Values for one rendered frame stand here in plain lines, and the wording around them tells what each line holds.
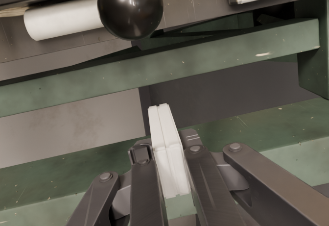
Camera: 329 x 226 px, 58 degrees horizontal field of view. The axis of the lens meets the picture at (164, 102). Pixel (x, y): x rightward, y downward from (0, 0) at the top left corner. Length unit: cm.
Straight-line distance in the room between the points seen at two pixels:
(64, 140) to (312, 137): 274
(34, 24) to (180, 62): 18
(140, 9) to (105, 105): 287
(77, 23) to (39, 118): 254
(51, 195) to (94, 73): 15
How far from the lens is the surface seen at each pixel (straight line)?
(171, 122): 18
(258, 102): 212
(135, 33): 17
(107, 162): 37
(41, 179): 39
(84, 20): 30
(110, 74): 38
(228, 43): 39
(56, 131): 292
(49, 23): 30
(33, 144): 290
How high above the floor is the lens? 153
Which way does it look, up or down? 30 degrees down
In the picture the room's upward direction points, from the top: 113 degrees counter-clockwise
